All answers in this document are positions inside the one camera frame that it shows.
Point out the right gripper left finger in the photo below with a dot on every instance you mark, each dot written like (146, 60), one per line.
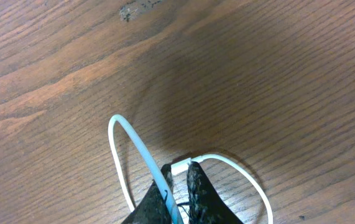
(151, 210)

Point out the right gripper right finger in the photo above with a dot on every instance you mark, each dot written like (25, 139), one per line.
(205, 205)

